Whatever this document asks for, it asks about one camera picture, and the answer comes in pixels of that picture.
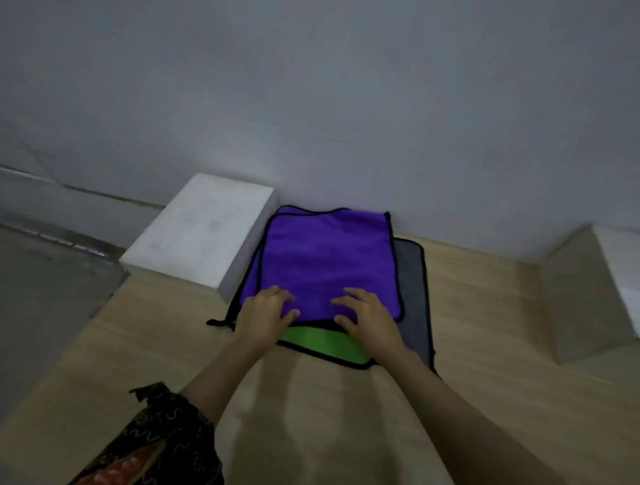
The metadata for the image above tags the person's right forearm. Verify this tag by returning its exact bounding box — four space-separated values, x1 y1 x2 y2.
369 346 568 485

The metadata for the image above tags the grey microfibre cloth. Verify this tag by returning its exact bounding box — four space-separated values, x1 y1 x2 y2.
392 237 441 376

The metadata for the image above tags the green microfibre cloth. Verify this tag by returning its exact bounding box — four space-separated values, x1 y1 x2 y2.
206 300 378 371

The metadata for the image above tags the person's left hand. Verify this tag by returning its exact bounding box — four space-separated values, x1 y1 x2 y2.
234 285 301 349

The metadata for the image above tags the white rectangular block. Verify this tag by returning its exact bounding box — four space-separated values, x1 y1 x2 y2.
119 173 279 303
540 224 640 366

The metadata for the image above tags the person's left forearm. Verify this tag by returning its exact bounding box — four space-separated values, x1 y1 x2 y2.
181 336 281 426

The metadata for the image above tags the dark patterned sleeve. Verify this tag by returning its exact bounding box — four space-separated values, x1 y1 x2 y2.
70 382 226 485

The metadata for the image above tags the person's right hand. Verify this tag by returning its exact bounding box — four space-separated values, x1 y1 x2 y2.
330 287 407 361

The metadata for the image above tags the purple microfibre cloth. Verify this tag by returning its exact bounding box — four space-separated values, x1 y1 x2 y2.
239 205 405 324

